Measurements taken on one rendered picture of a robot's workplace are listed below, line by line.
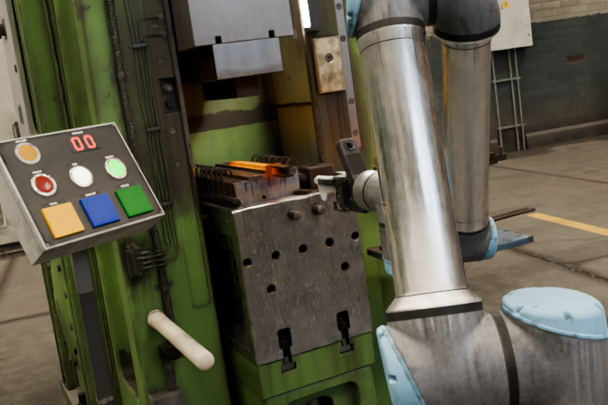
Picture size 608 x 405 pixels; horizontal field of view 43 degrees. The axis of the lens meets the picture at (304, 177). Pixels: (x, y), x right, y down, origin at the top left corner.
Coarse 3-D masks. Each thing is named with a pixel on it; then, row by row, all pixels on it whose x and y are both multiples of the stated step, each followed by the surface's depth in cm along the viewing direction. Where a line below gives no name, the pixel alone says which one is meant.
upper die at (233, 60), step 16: (208, 48) 212; (224, 48) 210; (240, 48) 212; (256, 48) 214; (272, 48) 216; (192, 64) 227; (208, 64) 214; (224, 64) 210; (240, 64) 212; (256, 64) 214; (272, 64) 217; (192, 80) 230; (208, 80) 217
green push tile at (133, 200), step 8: (120, 192) 184; (128, 192) 186; (136, 192) 187; (120, 200) 183; (128, 200) 184; (136, 200) 186; (144, 200) 187; (128, 208) 183; (136, 208) 184; (144, 208) 186; (152, 208) 187; (128, 216) 182
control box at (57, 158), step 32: (96, 128) 191; (0, 160) 169; (64, 160) 180; (96, 160) 186; (128, 160) 192; (0, 192) 172; (32, 192) 170; (64, 192) 175; (96, 192) 181; (32, 224) 166; (128, 224) 182; (32, 256) 168
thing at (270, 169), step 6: (234, 162) 243; (240, 162) 241; (246, 162) 238; (264, 168) 220; (270, 168) 216; (276, 168) 215; (282, 168) 209; (288, 168) 209; (270, 174) 217; (276, 174) 214; (282, 174) 211; (288, 174) 209
